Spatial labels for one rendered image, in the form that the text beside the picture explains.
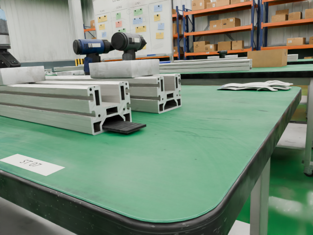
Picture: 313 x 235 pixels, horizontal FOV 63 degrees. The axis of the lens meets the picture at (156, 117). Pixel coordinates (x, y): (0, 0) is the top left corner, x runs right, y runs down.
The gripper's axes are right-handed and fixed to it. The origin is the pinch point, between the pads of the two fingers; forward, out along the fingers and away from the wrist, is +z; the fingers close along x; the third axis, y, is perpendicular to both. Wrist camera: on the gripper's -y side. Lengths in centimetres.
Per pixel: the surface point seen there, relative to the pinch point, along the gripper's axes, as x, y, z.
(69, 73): -16.6, -21.9, -6.4
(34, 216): 4, -10, 58
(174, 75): -2, -88, -6
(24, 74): 19, -56, -8
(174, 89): -2, -88, -3
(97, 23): -249, 233, -76
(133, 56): -17, -62, -12
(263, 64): -193, -56, -1
